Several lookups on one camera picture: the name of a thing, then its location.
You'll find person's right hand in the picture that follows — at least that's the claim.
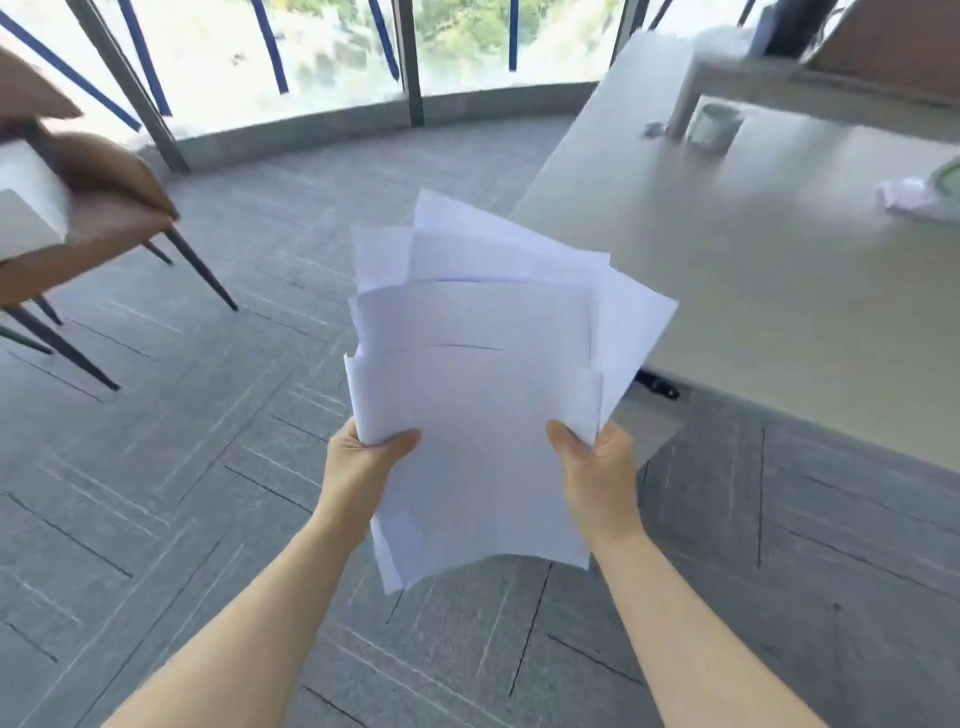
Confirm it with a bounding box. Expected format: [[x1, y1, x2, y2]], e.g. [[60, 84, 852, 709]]
[[546, 419, 648, 543]]

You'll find person's left hand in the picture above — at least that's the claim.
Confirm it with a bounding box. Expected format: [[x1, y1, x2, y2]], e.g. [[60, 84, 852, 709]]
[[315, 417, 422, 532]]

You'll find stack of white paper sheets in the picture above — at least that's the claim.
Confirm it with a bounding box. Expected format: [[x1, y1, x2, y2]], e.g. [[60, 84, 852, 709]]
[[343, 189, 680, 596]]

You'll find person's left forearm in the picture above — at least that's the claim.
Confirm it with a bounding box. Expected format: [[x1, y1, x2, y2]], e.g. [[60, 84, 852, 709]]
[[101, 516, 370, 728]]

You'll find person's right forearm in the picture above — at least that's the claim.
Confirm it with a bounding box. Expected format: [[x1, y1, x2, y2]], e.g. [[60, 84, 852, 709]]
[[592, 529, 830, 728]]

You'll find white table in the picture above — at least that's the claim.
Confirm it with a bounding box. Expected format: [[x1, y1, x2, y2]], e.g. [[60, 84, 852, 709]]
[[510, 30, 960, 477]]

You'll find white cup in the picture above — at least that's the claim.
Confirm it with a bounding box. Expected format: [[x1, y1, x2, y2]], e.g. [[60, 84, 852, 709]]
[[687, 102, 745, 156]]

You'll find brown chair with black legs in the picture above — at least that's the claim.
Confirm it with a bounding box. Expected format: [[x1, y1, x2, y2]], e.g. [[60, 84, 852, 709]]
[[0, 46, 240, 393]]

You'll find crumpled white tissue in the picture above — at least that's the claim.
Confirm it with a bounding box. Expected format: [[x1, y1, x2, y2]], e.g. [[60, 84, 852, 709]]
[[874, 177, 957, 220]]

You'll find white monitor riser shelf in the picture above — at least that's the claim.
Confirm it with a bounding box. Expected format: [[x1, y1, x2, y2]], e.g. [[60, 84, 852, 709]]
[[664, 27, 960, 145]]

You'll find green and white plate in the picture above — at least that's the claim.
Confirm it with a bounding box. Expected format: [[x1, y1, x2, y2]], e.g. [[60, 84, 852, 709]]
[[928, 156, 960, 211]]

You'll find brown chair backrest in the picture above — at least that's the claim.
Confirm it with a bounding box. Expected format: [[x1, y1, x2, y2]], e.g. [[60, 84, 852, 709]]
[[808, 0, 960, 93]]

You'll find black table bracket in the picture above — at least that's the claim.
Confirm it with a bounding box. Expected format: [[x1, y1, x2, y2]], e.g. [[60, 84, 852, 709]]
[[634, 370, 682, 401]]

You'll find grey window frame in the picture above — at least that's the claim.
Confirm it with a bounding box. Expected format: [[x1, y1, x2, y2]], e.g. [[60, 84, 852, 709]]
[[0, 0, 759, 175]]

